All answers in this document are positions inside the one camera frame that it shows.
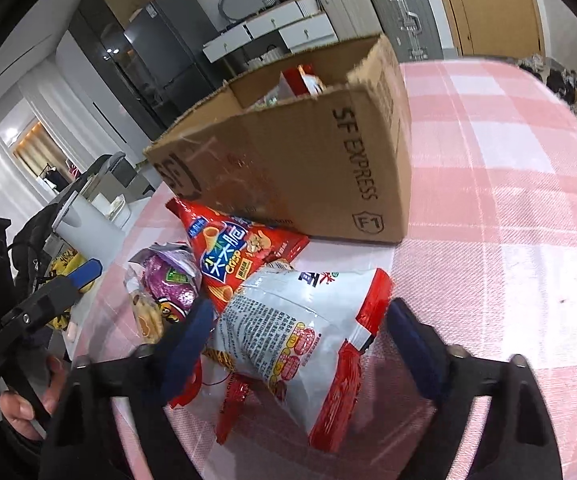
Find grey refrigerator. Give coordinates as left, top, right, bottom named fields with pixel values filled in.
left=123, top=0, right=229, bottom=131

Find yellow toy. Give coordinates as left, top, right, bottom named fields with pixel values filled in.
left=48, top=252, right=96, bottom=331

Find clear yellow biscuit packet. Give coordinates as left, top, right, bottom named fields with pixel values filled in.
left=127, top=280, right=169, bottom=346

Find white side table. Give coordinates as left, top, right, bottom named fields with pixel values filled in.
left=43, top=240, right=119, bottom=361

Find red white snack packet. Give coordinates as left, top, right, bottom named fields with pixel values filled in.
left=168, top=347, right=256, bottom=446

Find person's left hand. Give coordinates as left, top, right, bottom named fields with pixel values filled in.
left=0, top=355, right=69, bottom=441

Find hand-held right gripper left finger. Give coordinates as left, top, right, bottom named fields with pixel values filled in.
left=38, top=297, right=216, bottom=480

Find white cup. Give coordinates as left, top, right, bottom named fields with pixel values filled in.
left=53, top=194, right=123, bottom=248

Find beige suitcase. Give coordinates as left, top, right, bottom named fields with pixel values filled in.
left=315, top=0, right=384, bottom=43

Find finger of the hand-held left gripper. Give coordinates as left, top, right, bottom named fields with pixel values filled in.
left=66, top=258, right=103, bottom=292
left=1, top=276, right=80, bottom=333

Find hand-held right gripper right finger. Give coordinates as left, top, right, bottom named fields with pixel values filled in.
left=385, top=297, right=564, bottom=480

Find brown cardboard box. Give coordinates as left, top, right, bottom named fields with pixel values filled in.
left=143, top=34, right=413, bottom=245

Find purple snack packet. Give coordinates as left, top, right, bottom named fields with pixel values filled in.
left=128, top=242, right=204, bottom=323

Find black backpack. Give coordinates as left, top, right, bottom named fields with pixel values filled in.
left=11, top=205, right=69, bottom=301

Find white red-edged snack packet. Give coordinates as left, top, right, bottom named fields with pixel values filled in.
left=208, top=267, right=395, bottom=453

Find white drawer desk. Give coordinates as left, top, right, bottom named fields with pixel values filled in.
left=203, top=0, right=339, bottom=76

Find white wardrobe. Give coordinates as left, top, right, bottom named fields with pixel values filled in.
left=21, top=35, right=156, bottom=181

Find woven laundry basket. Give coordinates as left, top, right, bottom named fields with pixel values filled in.
left=246, top=45, right=289, bottom=68

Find silver suitcase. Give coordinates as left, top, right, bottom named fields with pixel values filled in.
left=365, top=0, right=444, bottom=63

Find dark glass cabinet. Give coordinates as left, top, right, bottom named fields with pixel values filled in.
left=68, top=0, right=169, bottom=141

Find red triangular crisp packet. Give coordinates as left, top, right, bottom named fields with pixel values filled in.
left=166, top=197, right=310, bottom=316

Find tan wooden door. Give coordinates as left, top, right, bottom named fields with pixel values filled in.
left=428, top=0, right=546, bottom=61

